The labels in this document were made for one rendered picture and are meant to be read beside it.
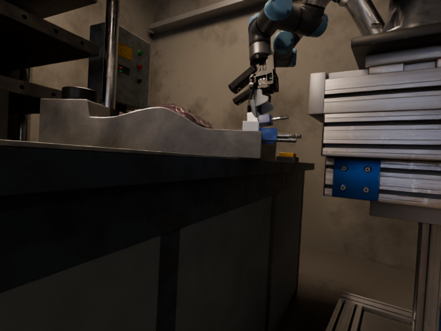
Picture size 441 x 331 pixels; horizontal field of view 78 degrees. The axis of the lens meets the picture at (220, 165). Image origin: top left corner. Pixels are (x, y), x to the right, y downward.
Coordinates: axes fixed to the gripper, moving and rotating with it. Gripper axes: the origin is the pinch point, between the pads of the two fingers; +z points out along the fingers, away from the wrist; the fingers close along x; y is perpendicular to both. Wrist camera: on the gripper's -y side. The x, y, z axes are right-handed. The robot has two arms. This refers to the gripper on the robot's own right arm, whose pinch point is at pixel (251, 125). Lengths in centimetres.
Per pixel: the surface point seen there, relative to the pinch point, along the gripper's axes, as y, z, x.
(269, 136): 25, 10, -57
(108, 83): -61, -16, -27
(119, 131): -3, 11, -73
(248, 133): 23, 10, -65
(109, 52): -61, -31, -27
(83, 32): -230, -115, 84
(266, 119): 16.4, 2.3, -31.2
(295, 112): -13, -34, 158
